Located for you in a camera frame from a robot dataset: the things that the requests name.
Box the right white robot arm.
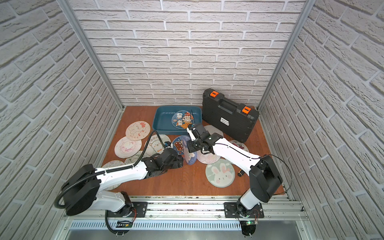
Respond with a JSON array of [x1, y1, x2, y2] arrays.
[[187, 124, 283, 215]]

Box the aluminium corner post right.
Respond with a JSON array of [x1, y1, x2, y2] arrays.
[[258, 0, 316, 111]]

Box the blue bear coaster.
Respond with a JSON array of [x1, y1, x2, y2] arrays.
[[172, 135, 190, 156]]

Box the black yellow screwdriver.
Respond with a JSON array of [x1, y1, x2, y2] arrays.
[[238, 170, 245, 177]]

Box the black plastic tool case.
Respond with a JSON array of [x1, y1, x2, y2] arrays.
[[202, 89, 260, 143]]

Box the white bear flower coaster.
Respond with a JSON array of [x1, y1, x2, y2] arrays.
[[145, 134, 164, 157]]

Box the blue pink bunny coaster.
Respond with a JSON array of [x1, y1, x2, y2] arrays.
[[181, 135, 197, 165]]

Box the pink rainbow unicorn coaster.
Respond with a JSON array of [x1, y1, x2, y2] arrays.
[[115, 137, 142, 159]]

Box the black corrugated cable conduit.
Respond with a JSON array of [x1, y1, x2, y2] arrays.
[[53, 129, 169, 209]]

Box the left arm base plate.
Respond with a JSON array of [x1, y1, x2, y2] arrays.
[[118, 202, 149, 218]]

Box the aluminium corner post left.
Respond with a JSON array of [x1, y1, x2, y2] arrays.
[[58, 0, 124, 112]]

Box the aluminium corner post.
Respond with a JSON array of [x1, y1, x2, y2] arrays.
[[258, 0, 316, 111], [58, 0, 124, 112]]

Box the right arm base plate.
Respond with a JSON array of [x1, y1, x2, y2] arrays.
[[224, 202, 265, 219]]

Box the green white bunny coaster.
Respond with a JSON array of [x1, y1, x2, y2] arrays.
[[206, 158, 236, 188]]

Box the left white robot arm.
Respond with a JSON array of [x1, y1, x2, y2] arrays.
[[54, 148, 184, 217]]

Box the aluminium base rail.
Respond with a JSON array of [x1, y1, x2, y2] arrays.
[[64, 195, 309, 233]]

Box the teal plastic storage box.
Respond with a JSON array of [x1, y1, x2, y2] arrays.
[[152, 106, 202, 135]]

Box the cream line-art coaster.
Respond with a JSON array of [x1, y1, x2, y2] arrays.
[[125, 151, 143, 165]]

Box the butterfly pastel coaster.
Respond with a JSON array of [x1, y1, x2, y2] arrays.
[[101, 159, 125, 191]]

